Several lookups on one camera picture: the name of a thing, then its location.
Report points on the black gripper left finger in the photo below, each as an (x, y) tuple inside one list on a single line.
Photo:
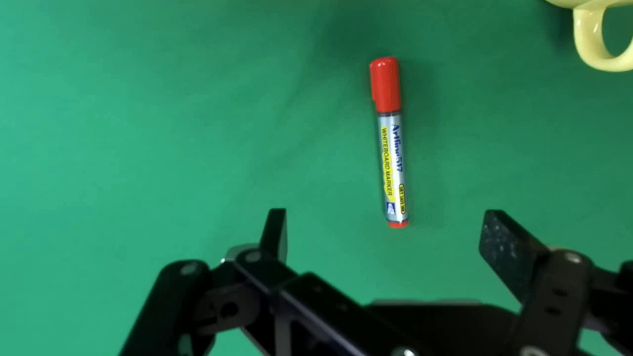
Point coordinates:
[(264, 290)]

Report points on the red capped marker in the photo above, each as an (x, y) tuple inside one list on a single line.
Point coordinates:
[(390, 152)]

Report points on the green tablecloth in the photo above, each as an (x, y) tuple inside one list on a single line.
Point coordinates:
[(165, 132)]

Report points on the yellow mug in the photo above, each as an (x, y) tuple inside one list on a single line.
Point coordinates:
[(596, 53)]

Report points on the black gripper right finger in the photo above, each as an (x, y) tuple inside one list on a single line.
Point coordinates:
[(560, 298)]

